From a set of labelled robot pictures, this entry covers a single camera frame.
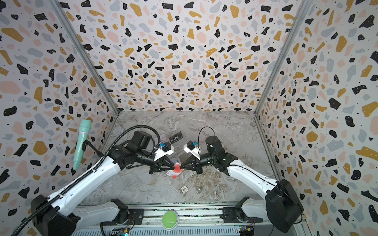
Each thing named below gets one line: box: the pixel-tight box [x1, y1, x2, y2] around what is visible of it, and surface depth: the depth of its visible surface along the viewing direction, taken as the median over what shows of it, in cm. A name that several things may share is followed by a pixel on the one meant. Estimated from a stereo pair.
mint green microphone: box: [72, 119, 93, 171], surface depth 70 cm
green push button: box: [161, 210, 180, 231], surface depth 73 cm
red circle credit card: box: [167, 161, 185, 176], surface depth 70 cm
